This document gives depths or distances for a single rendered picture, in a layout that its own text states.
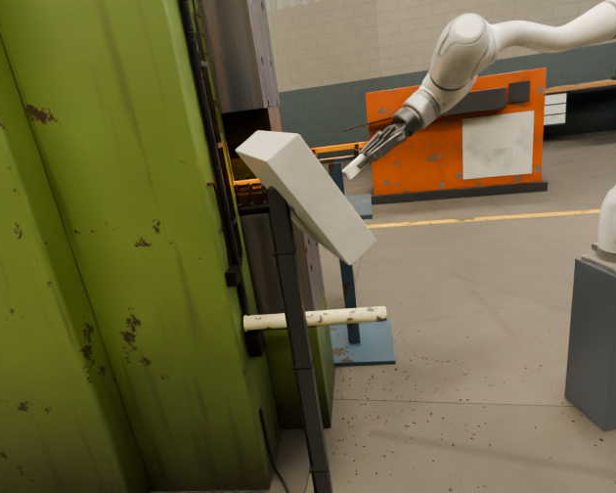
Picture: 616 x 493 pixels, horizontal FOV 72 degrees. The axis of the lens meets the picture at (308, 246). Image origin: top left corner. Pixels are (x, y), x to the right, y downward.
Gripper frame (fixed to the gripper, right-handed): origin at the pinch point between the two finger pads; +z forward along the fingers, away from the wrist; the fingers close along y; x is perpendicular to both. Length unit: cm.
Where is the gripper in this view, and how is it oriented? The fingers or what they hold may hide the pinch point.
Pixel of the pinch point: (355, 166)
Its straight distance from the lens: 114.4
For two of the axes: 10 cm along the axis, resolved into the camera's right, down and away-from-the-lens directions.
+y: -3.2, -2.7, 9.1
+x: -5.8, -7.0, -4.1
